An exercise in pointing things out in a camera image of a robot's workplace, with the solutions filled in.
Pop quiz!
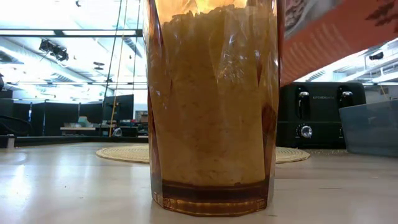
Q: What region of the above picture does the amber faceted plastic cup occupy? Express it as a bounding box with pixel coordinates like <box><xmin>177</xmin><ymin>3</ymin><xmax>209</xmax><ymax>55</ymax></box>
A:
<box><xmin>142</xmin><ymin>0</ymin><xmax>284</xmax><ymax>218</ymax></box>

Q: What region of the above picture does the Pumpkin O's cereal box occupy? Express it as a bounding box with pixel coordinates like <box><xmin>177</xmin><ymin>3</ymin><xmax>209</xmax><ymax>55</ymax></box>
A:
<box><xmin>281</xmin><ymin>0</ymin><xmax>398</xmax><ymax>87</ymax></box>

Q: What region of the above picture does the yellow grainy cup filling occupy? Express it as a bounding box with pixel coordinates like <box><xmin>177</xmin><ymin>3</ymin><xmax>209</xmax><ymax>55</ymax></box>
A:
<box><xmin>155</xmin><ymin>4</ymin><xmax>274</xmax><ymax>187</ymax></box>

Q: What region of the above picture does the black monitor screen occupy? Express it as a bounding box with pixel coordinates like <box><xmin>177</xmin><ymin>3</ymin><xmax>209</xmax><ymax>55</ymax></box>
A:
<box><xmin>102</xmin><ymin>94</ymin><xmax>135</xmax><ymax>123</ymax></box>

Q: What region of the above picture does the round woven straw placemat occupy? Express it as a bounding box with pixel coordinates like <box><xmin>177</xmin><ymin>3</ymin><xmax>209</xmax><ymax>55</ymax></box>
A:
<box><xmin>95</xmin><ymin>144</ymin><xmax>311</xmax><ymax>165</ymax></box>

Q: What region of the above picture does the black four-slot toaster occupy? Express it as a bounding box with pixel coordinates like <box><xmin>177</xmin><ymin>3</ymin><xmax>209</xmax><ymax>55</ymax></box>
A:
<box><xmin>275</xmin><ymin>82</ymin><xmax>367</xmax><ymax>149</ymax></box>

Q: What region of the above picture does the black ceiling spotlight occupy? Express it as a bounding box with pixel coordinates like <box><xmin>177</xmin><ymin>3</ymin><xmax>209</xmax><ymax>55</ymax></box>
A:
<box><xmin>39</xmin><ymin>39</ymin><xmax>70</xmax><ymax>62</ymax></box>

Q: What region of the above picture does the black ceiling light beam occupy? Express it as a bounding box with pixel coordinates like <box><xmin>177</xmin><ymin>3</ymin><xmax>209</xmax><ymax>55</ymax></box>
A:
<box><xmin>0</xmin><ymin>29</ymin><xmax>144</xmax><ymax>37</ymax></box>

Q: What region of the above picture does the grey translucent plastic bin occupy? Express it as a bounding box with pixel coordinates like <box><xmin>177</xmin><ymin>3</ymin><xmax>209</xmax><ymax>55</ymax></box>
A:
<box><xmin>338</xmin><ymin>99</ymin><xmax>398</xmax><ymax>158</ymax></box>

